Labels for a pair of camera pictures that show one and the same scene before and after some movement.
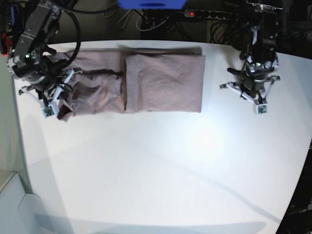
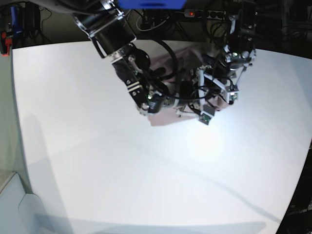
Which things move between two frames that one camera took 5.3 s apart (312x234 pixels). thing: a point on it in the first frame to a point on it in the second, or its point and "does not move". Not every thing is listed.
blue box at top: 152,4 does not move
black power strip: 222,15 does not move
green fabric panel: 20,212 does not move
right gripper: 258,90 to 202,77
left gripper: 48,96 to 189,93
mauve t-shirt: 122,80 to 162,58
